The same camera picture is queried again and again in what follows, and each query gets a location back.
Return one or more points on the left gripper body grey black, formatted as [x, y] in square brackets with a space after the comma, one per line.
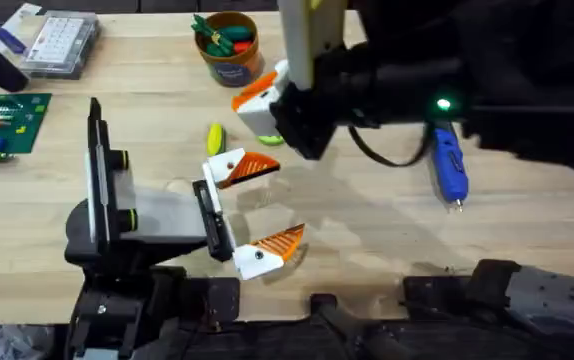
[167, 215]

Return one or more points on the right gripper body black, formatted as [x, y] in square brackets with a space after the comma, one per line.
[312, 120]

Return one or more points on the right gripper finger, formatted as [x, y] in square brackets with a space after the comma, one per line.
[281, 72]
[259, 119]

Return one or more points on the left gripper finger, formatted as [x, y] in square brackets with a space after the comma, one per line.
[229, 167]
[259, 260]

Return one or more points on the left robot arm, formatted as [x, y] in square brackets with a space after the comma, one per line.
[112, 312]

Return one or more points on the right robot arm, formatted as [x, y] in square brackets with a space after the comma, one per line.
[517, 70]

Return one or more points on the blue electric screwdriver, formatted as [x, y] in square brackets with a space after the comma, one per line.
[449, 162]

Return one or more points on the green disc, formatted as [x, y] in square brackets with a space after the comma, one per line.
[271, 140]

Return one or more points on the yellow green corn toy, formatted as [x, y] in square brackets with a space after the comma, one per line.
[215, 140]

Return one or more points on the upright flat wrist plate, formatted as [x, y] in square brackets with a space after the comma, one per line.
[312, 40]
[98, 165]

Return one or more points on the brown tub with toys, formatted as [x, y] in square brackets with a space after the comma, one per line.
[229, 62]

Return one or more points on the green board with blocks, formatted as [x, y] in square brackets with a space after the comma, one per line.
[4, 125]

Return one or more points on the clear plastic parts box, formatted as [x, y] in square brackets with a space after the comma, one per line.
[59, 42]

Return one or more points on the white and blue package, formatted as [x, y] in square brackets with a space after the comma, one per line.
[14, 25]

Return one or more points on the black rail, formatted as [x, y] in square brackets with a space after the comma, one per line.
[347, 340]

